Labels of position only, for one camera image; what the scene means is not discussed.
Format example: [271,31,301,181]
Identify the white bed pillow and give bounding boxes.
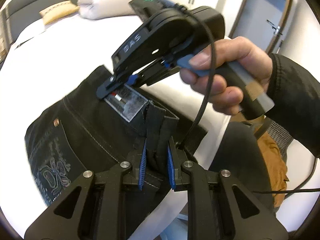
[13,19,57,49]

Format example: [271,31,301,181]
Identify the person's right hand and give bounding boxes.
[180,36,273,115]

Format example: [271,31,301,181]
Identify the bed with white sheet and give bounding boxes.
[0,12,251,240]

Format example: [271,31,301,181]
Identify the wooden framed bedroom door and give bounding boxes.
[229,0,293,53]

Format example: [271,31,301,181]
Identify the black denim pants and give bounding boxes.
[24,64,208,240]

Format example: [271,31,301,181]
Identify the dark grey padded headboard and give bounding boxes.
[1,0,77,52]

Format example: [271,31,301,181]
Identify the yellow decorative pillow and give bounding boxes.
[39,1,79,25]

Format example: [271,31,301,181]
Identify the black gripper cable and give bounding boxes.
[175,3,320,196]

